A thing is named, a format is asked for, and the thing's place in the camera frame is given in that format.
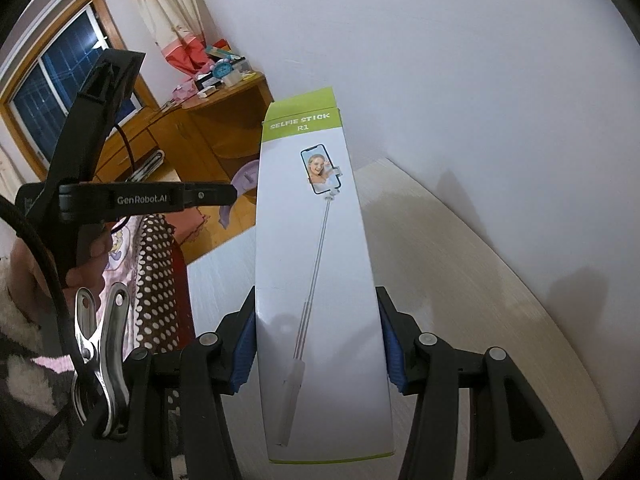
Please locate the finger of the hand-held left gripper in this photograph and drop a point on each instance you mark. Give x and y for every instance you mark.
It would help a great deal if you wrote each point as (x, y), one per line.
(210, 195)

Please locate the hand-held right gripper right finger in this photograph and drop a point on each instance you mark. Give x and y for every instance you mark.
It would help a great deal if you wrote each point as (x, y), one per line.
(395, 360)

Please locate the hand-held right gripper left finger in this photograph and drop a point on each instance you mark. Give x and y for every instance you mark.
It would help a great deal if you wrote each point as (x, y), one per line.
(244, 360)

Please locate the white and green long box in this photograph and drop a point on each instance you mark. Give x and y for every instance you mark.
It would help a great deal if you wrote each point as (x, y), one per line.
(320, 240)

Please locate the person's left hand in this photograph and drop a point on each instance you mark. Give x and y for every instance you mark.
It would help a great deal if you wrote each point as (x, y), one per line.
(87, 270)

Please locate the purple plastic item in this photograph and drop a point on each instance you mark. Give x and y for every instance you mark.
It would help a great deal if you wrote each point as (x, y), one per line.
(245, 175)

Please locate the window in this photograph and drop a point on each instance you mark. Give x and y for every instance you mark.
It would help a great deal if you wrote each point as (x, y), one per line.
(55, 75)

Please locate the wooden corner shelf desk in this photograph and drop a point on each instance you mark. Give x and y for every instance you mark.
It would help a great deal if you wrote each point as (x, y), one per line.
(225, 125)

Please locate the brown polka dot blanket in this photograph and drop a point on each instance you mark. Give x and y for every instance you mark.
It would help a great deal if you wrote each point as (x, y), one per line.
(160, 280)

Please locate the red gift bag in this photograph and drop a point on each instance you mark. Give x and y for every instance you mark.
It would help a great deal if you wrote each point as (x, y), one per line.
(185, 57)

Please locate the pink printed blanket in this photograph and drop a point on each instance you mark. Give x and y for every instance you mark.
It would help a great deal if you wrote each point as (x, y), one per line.
(125, 260)

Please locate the clutter of small boxes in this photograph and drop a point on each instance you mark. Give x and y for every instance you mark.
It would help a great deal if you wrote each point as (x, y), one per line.
(235, 77)

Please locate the cream curtain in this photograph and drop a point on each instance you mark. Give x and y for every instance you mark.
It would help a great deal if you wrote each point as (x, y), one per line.
(160, 0)

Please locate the blue alarm clock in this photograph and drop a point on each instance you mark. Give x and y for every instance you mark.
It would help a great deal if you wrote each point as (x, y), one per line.
(224, 69)

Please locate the metal spring clip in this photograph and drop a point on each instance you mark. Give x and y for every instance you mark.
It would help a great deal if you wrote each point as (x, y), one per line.
(112, 360)

